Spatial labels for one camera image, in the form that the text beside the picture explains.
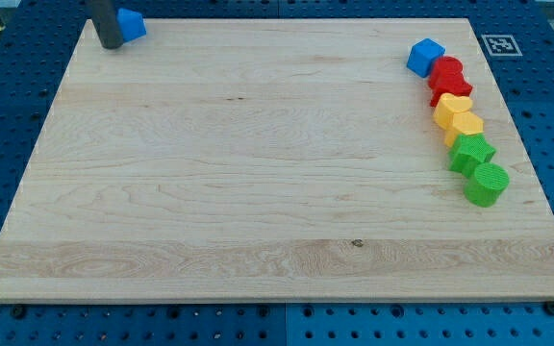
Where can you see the white fiducial marker tag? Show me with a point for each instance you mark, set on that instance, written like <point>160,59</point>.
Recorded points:
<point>500,45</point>

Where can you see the green star block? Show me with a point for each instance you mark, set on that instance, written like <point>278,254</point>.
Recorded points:
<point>469,151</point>

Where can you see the light wooden board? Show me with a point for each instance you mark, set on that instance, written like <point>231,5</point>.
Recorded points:
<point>269,160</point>

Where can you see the yellow heart block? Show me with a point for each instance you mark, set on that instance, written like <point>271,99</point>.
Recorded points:
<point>447,106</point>

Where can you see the yellow hexagon block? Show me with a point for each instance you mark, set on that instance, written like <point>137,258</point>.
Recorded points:
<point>463,123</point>

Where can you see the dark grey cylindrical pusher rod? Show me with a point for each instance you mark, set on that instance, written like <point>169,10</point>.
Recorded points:
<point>103,16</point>

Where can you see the red cylinder block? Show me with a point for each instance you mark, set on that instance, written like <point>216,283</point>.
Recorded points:
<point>442,67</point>

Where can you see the blue pentagon block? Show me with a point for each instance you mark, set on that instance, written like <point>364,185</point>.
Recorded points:
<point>131,24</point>

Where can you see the red star block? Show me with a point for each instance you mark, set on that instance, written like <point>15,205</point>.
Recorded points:
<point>455,84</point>

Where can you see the blue cube block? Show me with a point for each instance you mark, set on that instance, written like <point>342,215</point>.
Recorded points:
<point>422,56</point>

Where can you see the green cylinder block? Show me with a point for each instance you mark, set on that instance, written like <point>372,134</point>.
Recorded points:
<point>486,184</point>

